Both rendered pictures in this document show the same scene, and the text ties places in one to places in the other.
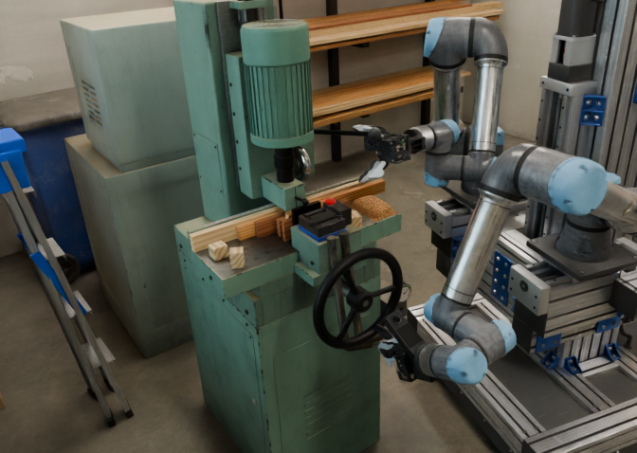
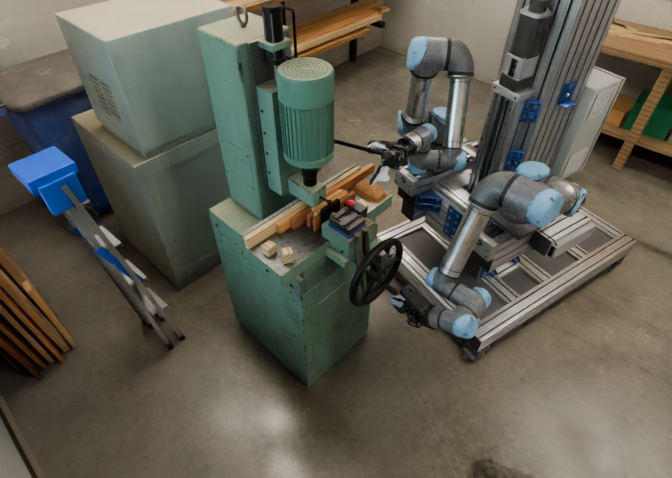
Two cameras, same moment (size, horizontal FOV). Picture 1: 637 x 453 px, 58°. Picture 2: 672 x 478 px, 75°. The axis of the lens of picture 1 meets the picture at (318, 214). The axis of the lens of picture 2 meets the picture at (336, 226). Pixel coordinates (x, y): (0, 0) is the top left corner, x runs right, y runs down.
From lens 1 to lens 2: 0.53 m
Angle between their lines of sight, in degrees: 20
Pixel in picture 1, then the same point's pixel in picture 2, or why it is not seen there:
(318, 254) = (348, 247)
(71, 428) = (139, 355)
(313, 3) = not seen: outside the picture
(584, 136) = (520, 128)
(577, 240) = not seen: hidden behind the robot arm
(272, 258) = (311, 250)
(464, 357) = (466, 324)
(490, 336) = (477, 303)
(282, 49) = (318, 96)
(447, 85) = (423, 89)
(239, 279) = (291, 271)
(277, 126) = (311, 153)
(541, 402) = not seen: hidden behind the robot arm
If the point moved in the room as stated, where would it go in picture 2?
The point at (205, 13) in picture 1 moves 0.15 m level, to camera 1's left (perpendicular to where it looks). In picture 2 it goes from (238, 54) to (188, 58)
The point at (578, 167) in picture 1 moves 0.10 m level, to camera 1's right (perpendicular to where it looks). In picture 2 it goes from (549, 199) to (580, 194)
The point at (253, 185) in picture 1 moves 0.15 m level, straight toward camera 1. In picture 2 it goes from (282, 186) to (293, 211)
